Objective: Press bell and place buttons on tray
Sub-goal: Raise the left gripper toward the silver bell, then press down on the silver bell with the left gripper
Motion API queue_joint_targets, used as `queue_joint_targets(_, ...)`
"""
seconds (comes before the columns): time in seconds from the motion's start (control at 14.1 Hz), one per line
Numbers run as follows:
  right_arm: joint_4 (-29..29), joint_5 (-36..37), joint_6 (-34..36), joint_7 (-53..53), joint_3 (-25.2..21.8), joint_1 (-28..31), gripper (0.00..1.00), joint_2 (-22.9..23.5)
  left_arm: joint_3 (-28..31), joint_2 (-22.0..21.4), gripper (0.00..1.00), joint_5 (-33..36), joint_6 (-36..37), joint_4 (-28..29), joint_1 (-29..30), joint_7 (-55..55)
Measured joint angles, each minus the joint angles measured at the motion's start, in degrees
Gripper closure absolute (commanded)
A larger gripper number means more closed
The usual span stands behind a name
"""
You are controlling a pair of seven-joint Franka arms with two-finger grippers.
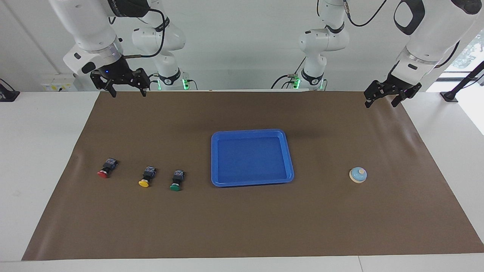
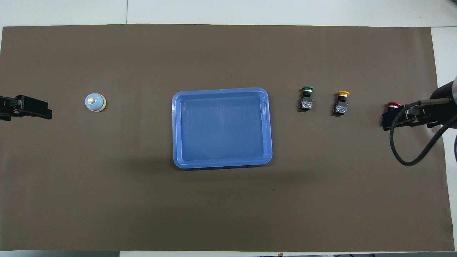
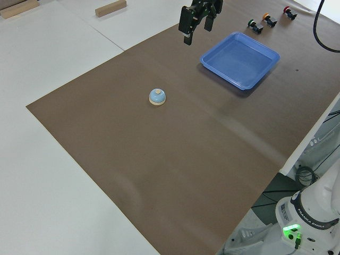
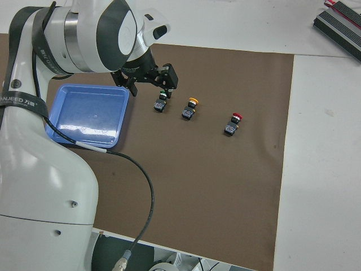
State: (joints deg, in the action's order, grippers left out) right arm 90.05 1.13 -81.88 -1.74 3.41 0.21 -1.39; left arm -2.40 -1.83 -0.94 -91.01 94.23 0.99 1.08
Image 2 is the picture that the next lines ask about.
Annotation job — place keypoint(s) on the red push button switch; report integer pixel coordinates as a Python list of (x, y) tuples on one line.
[(393, 105)]

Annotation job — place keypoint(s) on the brown table mat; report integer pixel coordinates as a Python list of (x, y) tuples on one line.
[(142, 207)]

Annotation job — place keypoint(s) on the blue service bell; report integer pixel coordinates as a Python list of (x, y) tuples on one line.
[(95, 102)]

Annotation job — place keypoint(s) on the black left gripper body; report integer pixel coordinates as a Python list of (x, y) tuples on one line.
[(9, 107)]

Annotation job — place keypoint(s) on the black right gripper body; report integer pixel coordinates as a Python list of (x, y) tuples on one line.
[(428, 114)]

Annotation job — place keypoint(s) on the green push button switch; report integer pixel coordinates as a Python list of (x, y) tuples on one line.
[(306, 101)]

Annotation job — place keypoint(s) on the blue plastic tray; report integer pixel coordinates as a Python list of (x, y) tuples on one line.
[(221, 128)]

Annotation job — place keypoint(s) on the yellow push button switch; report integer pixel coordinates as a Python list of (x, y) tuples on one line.
[(341, 105)]

